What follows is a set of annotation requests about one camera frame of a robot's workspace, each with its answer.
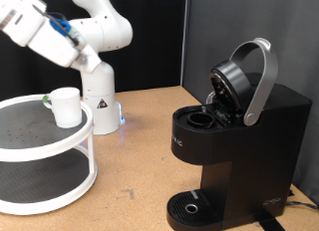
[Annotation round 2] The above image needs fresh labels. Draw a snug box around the black backdrop curtain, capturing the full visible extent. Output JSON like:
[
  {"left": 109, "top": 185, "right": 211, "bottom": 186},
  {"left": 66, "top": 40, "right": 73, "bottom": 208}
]
[{"left": 0, "top": 0, "right": 187, "bottom": 103}]

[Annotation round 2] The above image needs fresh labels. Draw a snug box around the white two-tier turntable shelf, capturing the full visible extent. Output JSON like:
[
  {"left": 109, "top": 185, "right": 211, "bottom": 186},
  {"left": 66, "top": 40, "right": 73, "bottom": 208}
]
[{"left": 0, "top": 94, "right": 99, "bottom": 216}]

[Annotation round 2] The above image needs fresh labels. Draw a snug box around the grey partition panel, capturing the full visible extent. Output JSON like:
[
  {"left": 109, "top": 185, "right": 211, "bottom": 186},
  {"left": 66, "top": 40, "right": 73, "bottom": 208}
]
[{"left": 180, "top": 0, "right": 319, "bottom": 205}]

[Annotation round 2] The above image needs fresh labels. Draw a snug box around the black Keurig coffee machine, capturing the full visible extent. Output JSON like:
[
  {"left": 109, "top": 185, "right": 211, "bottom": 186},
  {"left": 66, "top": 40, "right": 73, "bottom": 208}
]
[{"left": 165, "top": 37, "right": 313, "bottom": 231}]

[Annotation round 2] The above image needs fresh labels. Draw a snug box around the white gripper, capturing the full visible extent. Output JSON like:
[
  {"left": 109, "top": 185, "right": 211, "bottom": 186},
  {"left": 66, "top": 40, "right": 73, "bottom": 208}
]
[{"left": 28, "top": 21, "right": 103, "bottom": 75}]

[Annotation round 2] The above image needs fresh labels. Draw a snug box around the braided power cable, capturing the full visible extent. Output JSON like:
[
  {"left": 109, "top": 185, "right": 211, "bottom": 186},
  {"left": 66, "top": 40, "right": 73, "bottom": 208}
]
[{"left": 284, "top": 200, "right": 319, "bottom": 211}]

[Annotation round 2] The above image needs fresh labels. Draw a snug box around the blue cable clip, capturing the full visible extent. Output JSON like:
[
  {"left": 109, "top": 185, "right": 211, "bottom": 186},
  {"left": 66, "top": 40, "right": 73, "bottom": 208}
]
[{"left": 49, "top": 17, "right": 73, "bottom": 38}]

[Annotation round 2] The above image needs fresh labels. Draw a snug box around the white mug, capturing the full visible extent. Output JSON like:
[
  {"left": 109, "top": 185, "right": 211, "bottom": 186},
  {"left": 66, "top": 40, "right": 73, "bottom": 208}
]
[{"left": 42, "top": 87, "right": 84, "bottom": 129}]

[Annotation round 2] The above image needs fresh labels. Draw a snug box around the black camera cable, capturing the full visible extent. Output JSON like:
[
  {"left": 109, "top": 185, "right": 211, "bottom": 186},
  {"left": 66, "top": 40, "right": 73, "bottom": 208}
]
[{"left": 32, "top": 4, "right": 82, "bottom": 47}]

